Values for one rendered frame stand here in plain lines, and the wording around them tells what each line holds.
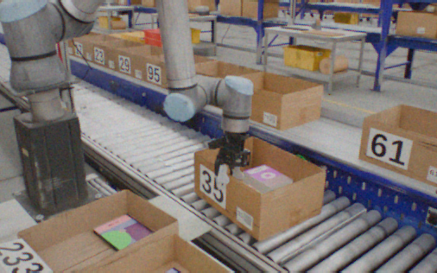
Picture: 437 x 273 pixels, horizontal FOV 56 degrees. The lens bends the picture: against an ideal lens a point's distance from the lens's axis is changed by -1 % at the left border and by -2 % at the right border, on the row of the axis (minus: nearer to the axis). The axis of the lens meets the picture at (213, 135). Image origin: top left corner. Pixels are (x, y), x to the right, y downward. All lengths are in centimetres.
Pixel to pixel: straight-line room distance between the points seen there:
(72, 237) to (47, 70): 54
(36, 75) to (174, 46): 49
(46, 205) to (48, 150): 20
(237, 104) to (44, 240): 72
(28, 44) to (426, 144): 132
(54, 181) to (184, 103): 60
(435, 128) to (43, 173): 147
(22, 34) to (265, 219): 95
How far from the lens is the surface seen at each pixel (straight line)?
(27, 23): 144
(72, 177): 159
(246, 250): 133
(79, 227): 143
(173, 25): 117
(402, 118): 187
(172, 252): 126
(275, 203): 133
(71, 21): 154
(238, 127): 131
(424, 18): 618
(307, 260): 132
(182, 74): 120
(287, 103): 187
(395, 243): 147
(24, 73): 147
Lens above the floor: 154
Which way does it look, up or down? 21 degrees down
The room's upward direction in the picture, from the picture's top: straight up
